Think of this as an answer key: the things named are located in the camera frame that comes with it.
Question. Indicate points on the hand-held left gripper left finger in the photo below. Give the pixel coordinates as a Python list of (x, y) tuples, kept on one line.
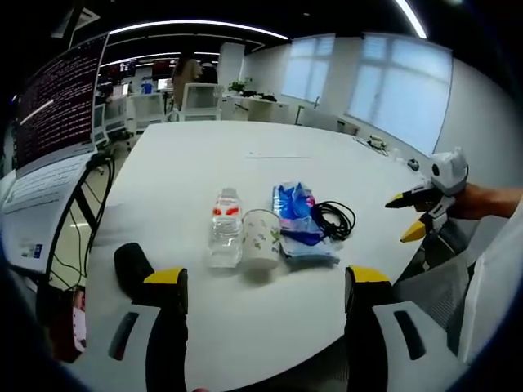
[(135, 326)]

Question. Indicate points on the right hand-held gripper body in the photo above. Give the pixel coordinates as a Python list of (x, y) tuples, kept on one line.
[(443, 179)]

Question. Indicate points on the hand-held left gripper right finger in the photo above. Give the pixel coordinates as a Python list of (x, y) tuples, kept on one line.
[(392, 330)]

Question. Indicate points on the blue tissue packet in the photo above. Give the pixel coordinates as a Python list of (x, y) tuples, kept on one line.
[(300, 222)]

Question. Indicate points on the clear plastic water bottle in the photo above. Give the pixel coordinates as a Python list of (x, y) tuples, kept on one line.
[(224, 228)]

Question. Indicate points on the white paper cup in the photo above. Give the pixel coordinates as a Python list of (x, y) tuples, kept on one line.
[(260, 239)]

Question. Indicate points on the person's right hand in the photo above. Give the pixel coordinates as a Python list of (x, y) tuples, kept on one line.
[(470, 202)]

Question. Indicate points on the small dark object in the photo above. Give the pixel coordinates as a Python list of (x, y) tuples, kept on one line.
[(413, 164)]

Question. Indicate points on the grey mesh office chair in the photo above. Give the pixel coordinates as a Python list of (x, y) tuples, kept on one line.
[(437, 281)]

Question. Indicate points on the black cylindrical object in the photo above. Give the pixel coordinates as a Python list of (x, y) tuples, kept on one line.
[(132, 267)]

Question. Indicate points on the person's white sleeve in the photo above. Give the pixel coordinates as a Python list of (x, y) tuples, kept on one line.
[(490, 294)]

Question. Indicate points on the black laptop stand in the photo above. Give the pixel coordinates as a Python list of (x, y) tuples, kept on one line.
[(77, 228)]

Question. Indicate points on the window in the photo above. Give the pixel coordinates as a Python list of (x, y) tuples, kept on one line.
[(367, 85)]

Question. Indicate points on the white table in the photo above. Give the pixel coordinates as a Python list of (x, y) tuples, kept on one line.
[(253, 171)]

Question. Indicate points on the white cabinet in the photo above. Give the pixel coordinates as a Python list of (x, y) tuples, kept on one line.
[(261, 109)]

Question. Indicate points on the potted green plant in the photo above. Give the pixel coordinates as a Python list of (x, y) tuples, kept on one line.
[(239, 86)]

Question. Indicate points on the open laptop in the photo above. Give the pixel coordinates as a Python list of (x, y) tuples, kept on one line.
[(49, 134)]

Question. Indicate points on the white office chair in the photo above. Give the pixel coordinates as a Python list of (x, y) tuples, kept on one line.
[(200, 102)]

